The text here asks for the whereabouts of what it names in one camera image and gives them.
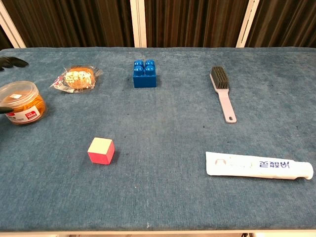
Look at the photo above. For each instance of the clear jar of rubber bands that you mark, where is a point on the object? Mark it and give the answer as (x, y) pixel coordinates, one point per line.
(23, 108)

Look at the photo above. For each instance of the blue building block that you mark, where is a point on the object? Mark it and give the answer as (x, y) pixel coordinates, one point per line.
(144, 76)

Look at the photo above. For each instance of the dark pleated curtain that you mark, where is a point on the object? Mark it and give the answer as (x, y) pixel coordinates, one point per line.
(74, 22)

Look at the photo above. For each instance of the blue table cloth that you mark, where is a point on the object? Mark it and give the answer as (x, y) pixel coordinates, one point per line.
(163, 197)

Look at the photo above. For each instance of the wrapped bread bun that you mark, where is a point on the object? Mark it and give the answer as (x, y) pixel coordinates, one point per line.
(79, 77)

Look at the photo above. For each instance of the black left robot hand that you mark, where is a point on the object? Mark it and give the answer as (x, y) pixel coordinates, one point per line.
(10, 63)

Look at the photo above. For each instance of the pink and cream cube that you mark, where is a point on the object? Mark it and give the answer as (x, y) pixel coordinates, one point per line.
(101, 154)

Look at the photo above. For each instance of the white frame post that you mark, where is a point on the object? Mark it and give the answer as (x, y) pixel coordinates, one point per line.
(138, 23)
(12, 29)
(247, 24)

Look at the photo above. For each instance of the white toothpaste tube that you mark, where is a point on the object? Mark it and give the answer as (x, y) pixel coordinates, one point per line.
(256, 166)

